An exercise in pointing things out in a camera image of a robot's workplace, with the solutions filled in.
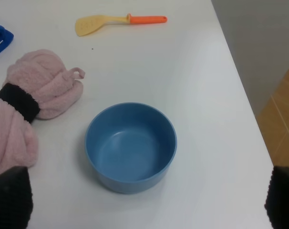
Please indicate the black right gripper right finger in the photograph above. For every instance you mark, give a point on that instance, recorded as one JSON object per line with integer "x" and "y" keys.
{"x": 277, "y": 202}

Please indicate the blue plastic bowl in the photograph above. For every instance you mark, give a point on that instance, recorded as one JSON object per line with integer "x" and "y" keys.
{"x": 130, "y": 147}

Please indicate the pink towel with black band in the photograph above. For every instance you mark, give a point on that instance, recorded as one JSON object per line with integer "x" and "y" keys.
{"x": 37, "y": 85}

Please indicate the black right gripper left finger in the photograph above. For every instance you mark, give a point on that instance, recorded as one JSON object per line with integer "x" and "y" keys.
{"x": 16, "y": 204}

